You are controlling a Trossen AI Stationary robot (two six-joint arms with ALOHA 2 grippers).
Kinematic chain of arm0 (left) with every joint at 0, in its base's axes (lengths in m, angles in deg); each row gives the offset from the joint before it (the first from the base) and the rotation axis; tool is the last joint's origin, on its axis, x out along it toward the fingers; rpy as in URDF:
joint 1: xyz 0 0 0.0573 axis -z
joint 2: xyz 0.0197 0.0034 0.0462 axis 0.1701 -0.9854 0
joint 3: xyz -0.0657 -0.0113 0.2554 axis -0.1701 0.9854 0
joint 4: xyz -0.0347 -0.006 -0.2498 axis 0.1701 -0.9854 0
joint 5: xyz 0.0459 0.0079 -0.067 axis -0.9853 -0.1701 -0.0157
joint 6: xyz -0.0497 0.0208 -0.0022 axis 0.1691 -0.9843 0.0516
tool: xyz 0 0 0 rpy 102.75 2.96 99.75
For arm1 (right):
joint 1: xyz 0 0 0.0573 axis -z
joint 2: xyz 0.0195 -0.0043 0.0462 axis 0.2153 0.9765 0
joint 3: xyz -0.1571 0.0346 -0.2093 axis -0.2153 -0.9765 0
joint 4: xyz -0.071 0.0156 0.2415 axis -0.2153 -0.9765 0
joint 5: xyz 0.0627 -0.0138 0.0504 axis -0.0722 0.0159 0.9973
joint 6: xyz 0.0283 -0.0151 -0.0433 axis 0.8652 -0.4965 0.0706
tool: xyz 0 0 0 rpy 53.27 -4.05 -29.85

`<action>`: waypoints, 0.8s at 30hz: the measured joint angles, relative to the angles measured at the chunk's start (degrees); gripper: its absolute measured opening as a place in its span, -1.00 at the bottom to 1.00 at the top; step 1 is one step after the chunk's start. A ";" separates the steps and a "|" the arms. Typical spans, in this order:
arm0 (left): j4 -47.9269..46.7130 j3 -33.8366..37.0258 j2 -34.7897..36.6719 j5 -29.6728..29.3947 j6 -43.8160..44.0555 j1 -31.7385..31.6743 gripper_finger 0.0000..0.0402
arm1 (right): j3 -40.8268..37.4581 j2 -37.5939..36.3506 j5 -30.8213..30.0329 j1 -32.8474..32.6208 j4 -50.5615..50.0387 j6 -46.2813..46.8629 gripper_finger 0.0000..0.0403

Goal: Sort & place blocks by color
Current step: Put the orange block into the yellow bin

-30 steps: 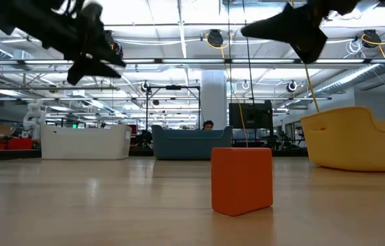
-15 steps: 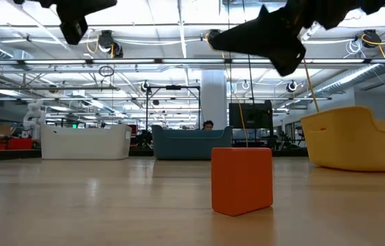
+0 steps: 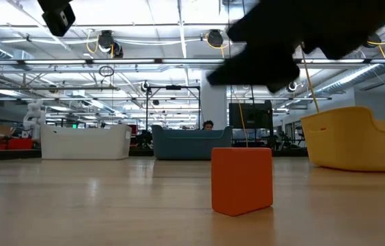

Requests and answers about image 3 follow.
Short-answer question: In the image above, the black metal stand frame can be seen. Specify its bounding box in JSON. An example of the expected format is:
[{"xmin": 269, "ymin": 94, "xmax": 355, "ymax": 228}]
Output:
[{"xmin": 145, "ymin": 85, "xmax": 201, "ymax": 131}]

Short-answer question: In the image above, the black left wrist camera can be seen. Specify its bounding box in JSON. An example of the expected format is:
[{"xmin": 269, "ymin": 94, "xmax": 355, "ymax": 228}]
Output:
[{"xmin": 37, "ymin": 0, "xmax": 76, "ymax": 38}]

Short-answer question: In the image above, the long ceiling light strip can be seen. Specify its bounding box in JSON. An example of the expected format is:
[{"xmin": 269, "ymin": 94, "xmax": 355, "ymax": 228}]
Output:
[{"xmin": 0, "ymin": 58, "xmax": 385, "ymax": 65}]

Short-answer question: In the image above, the yellow plastic bin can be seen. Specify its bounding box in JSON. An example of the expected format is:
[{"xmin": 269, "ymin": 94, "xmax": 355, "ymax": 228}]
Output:
[{"xmin": 300, "ymin": 106, "xmax": 385, "ymax": 173}]

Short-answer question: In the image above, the red equipment box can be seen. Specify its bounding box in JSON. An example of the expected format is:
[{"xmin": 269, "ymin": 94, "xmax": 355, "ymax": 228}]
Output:
[{"xmin": 0, "ymin": 135, "xmax": 33, "ymax": 151}]

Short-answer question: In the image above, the brown cardboard box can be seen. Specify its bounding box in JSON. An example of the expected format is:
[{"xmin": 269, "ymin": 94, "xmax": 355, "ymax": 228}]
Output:
[{"xmin": 0, "ymin": 124, "xmax": 16, "ymax": 138}]

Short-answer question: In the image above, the white building column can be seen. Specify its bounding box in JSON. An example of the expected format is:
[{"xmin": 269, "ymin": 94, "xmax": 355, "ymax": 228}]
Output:
[{"xmin": 201, "ymin": 70, "xmax": 228, "ymax": 131}]

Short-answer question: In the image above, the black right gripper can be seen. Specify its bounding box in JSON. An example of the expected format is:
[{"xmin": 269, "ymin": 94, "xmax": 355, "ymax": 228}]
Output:
[{"xmin": 206, "ymin": 0, "xmax": 317, "ymax": 94}]

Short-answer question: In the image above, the teal plastic bin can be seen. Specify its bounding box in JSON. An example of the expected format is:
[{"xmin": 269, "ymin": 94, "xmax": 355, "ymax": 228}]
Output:
[{"xmin": 151, "ymin": 124, "xmax": 233, "ymax": 161}]

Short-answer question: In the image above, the thin yellow hanging cable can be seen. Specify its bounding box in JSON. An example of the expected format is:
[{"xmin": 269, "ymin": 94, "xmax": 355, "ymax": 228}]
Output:
[{"xmin": 235, "ymin": 94, "xmax": 249, "ymax": 148}]

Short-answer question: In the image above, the black display screen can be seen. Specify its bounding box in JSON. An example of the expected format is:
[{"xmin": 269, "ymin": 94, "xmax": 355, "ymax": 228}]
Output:
[{"xmin": 229, "ymin": 102, "xmax": 274, "ymax": 130}]

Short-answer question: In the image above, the orange block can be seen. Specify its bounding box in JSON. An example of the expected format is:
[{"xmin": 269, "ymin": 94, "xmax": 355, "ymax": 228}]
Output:
[{"xmin": 210, "ymin": 147, "xmax": 274, "ymax": 217}]

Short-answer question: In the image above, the white plastic bin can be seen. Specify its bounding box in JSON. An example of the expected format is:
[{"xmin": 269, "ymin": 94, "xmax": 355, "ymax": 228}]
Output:
[{"xmin": 40, "ymin": 124, "xmax": 133, "ymax": 161}]

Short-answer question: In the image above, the black hanging cable coil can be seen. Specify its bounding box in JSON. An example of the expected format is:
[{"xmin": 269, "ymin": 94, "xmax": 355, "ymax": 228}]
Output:
[{"xmin": 98, "ymin": 65, "xmax": 115, "ymax": 78}]

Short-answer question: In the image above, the white robot figure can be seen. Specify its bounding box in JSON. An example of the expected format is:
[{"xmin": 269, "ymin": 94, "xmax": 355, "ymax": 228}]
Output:
[{"xmin": 23, "ymin": 98, "xmax": 47, "ymax": 143}]

